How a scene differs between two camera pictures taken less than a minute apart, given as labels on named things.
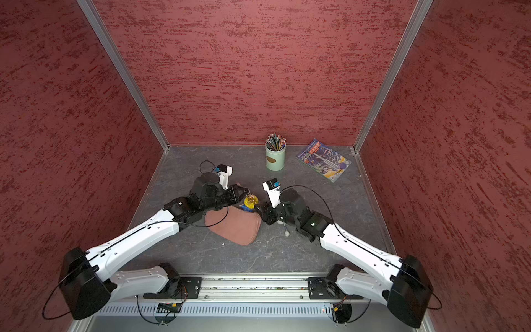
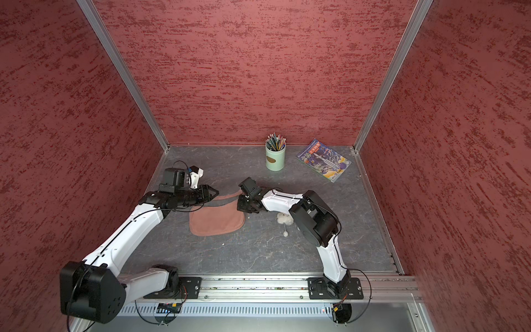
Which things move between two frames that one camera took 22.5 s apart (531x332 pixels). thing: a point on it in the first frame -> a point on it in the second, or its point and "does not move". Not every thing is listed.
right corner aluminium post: [419, 12] does not move
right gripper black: [267, 213] -> [242, 205]
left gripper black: [235, 198] -> [205, 194]
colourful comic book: [324, 160] does not move
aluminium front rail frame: [247, 303] does not move
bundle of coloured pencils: [275, 142] does not move
